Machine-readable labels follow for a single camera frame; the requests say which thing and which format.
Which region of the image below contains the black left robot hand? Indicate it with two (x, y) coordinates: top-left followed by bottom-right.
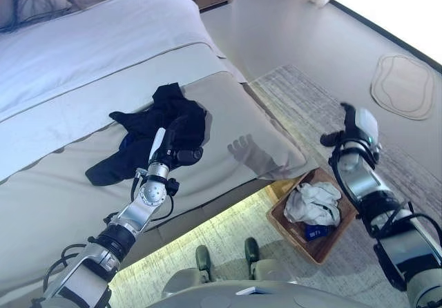
(148, 116), (205, 168)

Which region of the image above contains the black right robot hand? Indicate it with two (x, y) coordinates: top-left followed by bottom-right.
(319, 102), (381, 147)

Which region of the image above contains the black garment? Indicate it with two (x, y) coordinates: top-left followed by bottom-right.
(85, 83), (209, 187)

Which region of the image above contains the white garment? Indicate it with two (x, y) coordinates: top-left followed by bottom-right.
(283, 181), (343, 242)

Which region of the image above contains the large bed grey cover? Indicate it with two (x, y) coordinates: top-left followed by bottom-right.
(0, 70), (319, 288)

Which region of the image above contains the wooden woven basket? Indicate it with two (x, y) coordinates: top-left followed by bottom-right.
(266, 166), (358, 266)

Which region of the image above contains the small beige irregular mat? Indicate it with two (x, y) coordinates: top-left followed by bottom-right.
(370, 54), (436, 121)

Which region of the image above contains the grey striped rug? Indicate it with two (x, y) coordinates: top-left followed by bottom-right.
(106, 64), (442, 308)

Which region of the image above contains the silver left robot leg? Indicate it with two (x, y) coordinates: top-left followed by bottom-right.
(162, 245), (212, 296)

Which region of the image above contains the silver robot leg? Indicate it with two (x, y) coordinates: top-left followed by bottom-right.
(162, 245), (212, 296)
(243, 237), (298, 284)

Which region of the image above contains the white duvet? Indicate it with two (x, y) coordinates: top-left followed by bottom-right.
(0, 0), (248, 124)

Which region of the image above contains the silver right robot leg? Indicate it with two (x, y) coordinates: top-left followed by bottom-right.
(243, 237), (298, 284)

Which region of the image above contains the grey robot torso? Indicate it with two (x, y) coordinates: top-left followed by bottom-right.
(148, 279), (381, 308)

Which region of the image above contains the beige upholstered bed frame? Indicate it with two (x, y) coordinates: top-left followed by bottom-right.
(0, 176), (277, 305)

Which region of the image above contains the black floor rail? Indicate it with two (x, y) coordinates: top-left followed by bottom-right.
(237, 0), (442, 68)

